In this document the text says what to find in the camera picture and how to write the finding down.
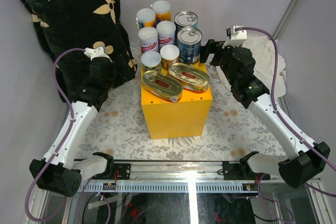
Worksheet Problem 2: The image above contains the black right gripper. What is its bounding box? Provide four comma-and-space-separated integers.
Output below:
198, 40, 239, 86

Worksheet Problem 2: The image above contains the dark round tin can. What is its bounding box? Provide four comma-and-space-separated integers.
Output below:
177, 27, 203, 65

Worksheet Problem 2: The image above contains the gold oval tin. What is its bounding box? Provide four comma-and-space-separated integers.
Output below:
142, 70, 183, 103
168, 63, 210, 93

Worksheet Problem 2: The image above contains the blue round tin can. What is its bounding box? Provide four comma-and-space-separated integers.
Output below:
174, 10, 198, 33

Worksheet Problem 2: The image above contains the brown can white lid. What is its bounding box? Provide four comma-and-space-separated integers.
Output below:
160, 45, 180, 71

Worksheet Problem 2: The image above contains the grey lidded small can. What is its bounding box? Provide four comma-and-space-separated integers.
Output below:
141, 50, 161, 72

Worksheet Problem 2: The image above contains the red white lidded can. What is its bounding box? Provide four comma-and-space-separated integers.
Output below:
138, 27, 159, 53

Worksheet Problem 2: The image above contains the orange lidded front can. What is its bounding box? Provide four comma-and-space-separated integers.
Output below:
151, 1, 171, 24

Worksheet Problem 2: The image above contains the black floral plush pillow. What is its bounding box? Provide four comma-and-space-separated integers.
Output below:
20, 0, 138, 99

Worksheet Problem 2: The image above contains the orange blue lidded can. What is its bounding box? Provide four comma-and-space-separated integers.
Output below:
135, 8, 156, 30

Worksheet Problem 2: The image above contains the yellow wooden shelf box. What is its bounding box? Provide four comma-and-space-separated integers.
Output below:
141, 63, 213, 139

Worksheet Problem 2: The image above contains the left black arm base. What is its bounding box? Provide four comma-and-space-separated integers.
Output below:
107, 163, 131, 182

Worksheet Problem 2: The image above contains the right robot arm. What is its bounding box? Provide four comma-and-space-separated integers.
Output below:
200, 39, 330, 188

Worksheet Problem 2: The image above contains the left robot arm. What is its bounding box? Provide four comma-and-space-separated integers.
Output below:
29, 54, 117, 197

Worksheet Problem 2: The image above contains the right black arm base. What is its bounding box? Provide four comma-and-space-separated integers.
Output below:
217, 151, 274, 181

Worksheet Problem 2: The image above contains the white crumpled cloth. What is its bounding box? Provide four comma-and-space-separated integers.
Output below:
225, 32, 286, 98

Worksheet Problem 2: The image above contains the floral patterned table mat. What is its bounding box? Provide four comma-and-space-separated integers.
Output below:
56, 46, 296, 162

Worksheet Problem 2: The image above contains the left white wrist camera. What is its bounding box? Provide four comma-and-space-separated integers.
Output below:
84, 46, 112, 61

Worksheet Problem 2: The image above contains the aluminium frame rail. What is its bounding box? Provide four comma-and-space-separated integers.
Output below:
39, 159, 321, 193

